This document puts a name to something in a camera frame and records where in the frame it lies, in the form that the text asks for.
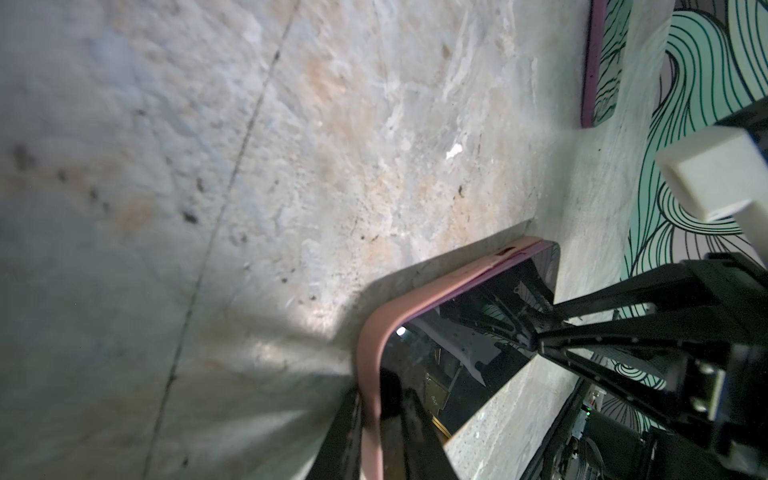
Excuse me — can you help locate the black phone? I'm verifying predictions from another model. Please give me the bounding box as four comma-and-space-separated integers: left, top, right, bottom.
380, 240, 560, 437

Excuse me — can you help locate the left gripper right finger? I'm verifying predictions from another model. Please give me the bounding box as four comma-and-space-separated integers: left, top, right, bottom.
380, 369, 458, 479

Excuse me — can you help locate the pink phone case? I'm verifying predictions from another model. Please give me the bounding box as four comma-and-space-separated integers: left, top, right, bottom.
356, 237, 560, 479
580, 0, 633, 129

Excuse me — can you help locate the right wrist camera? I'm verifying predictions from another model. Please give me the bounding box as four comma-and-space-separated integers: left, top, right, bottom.
655, 125, 767, 264

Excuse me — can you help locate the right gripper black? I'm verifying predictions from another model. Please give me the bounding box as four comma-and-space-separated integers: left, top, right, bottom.
527, 253, 767, 479

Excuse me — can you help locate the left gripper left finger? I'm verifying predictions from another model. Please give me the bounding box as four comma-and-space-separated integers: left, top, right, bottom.
306, 387, 363, 480

